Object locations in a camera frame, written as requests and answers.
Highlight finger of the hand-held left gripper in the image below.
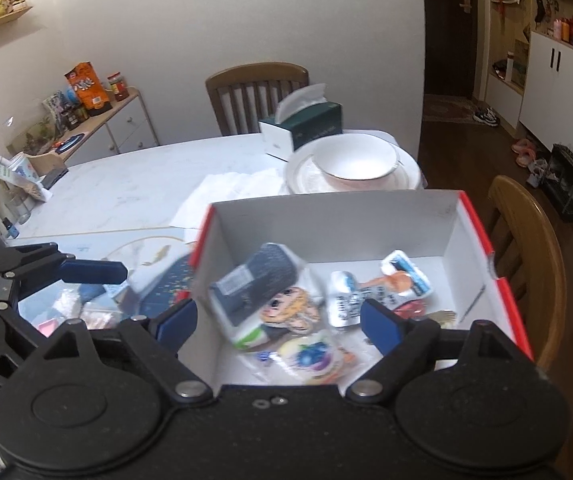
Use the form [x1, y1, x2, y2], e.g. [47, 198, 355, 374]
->
[0, 242, 128, 309]

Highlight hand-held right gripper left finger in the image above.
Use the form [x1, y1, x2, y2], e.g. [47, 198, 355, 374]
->
[41, 297, 214, 404]

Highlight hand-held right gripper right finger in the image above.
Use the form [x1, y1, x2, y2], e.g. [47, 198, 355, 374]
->
[345, 298, 525, 404]

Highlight red snack packet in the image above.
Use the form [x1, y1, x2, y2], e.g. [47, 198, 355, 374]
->
[393, 300, 428, 322]

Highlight silver blue snack packet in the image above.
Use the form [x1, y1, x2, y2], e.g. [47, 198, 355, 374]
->
[327, 270, 368, 329]

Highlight blue-edged white snack packet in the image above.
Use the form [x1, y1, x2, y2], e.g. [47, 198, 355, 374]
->
[381, 250, 435, 307]

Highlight round blueberry snack packet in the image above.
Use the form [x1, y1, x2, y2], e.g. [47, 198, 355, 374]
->
[273, 332, 358, 387]

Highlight dark blue tissue pack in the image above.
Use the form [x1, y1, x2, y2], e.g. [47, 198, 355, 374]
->
[207, 242, 313, 352]

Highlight striped face snack packet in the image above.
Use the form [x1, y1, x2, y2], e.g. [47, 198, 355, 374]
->
[258, 286, 325, 334]

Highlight red cardboard box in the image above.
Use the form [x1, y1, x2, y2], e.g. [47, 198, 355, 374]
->
[189, 190, 536, 397]

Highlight flat black device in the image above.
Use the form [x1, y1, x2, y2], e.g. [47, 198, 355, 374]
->
[41, 167, 70, 189]

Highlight plastic bag with green packaging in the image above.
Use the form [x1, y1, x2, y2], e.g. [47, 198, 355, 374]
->
[0, 144, 53, 204]

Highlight white paper napkins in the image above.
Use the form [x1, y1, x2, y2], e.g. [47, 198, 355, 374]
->
[168, 169, 291, 229]

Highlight low white cabinet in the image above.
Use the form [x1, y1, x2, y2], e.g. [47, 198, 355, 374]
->
[33, 87, 160, 167]

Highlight dark jar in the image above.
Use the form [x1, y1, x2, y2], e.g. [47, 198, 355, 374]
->
[64, 104, 90, 129]

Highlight white bowl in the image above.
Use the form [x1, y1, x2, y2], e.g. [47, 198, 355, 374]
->
[311, 135, 403, 192]

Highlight wooden chair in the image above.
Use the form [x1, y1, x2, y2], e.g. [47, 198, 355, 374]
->
[485, 175, 568, 374]
[205, 62, 310, 137]

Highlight orange snack bag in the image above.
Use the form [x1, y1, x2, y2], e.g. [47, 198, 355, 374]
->
[64, 62, 112, 112]

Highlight red-lid jar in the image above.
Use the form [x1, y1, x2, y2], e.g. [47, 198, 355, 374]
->
[106, 72, 130, 103]

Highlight green and white tissue box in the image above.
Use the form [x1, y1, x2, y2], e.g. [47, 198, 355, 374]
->
[258, 83, 344, 163]

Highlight pink slippers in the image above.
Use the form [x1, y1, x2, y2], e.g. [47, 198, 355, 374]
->
[511, 138, 538, 169]

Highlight patterned door mat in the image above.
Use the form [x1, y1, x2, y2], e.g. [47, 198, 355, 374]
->
[421, 93, 483, 124]

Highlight black white sneakers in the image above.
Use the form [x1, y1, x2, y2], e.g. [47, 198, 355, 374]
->
[473, 107, 502, 128]

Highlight black plastic crate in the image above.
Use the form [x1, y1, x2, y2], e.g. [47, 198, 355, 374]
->
[541, 143, 573, 224]

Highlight white lower cabinets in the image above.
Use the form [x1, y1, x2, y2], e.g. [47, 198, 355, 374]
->
[518, 29, 573, 162]

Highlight dark door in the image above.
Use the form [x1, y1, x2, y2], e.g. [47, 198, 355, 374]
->
[422, 0, 491, 99]

